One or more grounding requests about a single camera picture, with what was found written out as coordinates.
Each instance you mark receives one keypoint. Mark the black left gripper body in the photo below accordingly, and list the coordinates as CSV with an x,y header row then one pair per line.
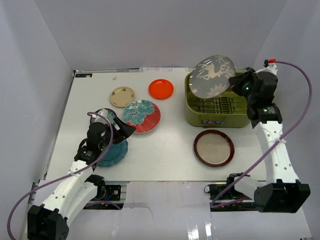
x,y
116,133

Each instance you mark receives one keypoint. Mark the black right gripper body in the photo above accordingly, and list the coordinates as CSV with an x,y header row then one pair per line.
x,y
247,80

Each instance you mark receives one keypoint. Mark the grey reindeer plate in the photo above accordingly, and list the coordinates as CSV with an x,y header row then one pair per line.
x,y
210,77

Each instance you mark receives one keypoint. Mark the red rimmed beige plate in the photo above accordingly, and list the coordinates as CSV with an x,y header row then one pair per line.
x,y
214,148

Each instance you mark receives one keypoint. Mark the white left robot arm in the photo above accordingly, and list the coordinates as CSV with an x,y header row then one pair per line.
x,y
51,220

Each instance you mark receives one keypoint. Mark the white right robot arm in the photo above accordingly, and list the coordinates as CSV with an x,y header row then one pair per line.
x,y
271,182

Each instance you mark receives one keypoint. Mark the olive green plastic bin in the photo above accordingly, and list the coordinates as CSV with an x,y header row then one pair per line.
x,y
225,111

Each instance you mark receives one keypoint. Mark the teal scalloped plate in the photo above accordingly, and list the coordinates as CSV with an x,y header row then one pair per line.
x,y
115,154

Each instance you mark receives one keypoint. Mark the blue white patterned plate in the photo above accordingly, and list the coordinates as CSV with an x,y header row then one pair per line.
x,y
111,115

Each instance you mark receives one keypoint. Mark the red teal floral plate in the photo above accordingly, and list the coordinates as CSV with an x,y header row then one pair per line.
x,y
144,115

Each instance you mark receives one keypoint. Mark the cream floral small plate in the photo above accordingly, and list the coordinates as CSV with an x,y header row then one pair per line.
x,y
122,96

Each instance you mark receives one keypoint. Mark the orange round plate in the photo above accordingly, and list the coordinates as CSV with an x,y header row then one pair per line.
x,y
161,89

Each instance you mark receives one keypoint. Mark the white paper sheets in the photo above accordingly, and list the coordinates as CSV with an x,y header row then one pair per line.
x,y
164,69

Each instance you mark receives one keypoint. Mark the black label sticker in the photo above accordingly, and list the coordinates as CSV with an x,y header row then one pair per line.
x,y
83,75

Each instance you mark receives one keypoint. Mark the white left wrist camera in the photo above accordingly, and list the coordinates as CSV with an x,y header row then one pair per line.
x,y
101,112

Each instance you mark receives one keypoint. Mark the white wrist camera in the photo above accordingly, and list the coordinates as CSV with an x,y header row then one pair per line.
x,y
101,112
270,66

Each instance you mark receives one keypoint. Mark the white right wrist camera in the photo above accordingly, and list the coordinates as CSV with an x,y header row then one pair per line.
x,y
270,66

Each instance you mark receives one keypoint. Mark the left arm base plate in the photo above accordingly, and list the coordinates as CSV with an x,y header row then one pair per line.
x,y
108,193

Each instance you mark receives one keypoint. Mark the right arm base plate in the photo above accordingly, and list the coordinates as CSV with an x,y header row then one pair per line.
x,y
243,202

